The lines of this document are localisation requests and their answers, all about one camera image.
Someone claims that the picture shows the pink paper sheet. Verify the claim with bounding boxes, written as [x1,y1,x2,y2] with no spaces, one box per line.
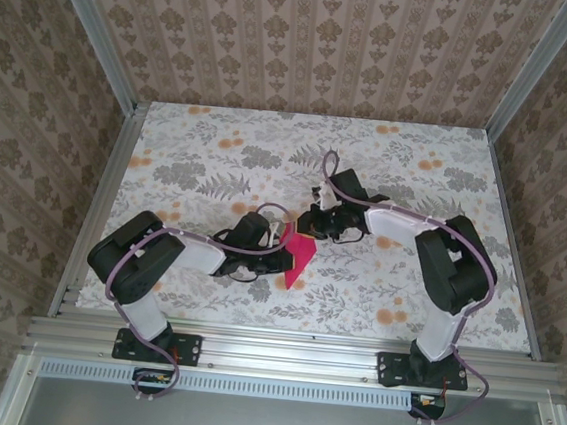
[271,221,321,294]

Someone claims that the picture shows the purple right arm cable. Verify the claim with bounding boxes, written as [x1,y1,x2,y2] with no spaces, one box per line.
[296,147,515,425]

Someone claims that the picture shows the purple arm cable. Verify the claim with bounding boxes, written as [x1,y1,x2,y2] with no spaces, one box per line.
[94,186,296,417]
[296,147,515,425]

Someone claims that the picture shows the black connector board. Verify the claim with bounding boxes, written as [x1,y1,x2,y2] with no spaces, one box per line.
[408,391,449,421]
[132,367,175,397]

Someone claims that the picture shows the aluminium frame post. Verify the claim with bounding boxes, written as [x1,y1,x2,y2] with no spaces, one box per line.
[485,0,567,150]
[35,0,157,116]

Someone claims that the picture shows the floral print table mat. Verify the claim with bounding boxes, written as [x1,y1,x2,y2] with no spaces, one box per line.
[75,93,554,356]

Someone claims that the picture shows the aluminium frame cross rail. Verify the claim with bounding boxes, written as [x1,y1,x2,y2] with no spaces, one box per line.
[21,305,567,405]

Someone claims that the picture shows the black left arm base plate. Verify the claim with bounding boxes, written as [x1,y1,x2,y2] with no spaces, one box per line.
[112,325,204,368]

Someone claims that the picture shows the aluminium frame side rail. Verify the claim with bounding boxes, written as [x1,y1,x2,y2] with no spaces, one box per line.
[465,136,563,362]
[47,95,150,324]

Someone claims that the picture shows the grey slotted cable duct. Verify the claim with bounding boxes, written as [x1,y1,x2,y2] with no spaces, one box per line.
[39,355,412,412]

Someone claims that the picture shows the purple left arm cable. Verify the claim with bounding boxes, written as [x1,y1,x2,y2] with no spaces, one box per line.
[94,186,296,417]

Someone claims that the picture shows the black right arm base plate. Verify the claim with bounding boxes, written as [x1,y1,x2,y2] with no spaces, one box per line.
[375,350,472,395]

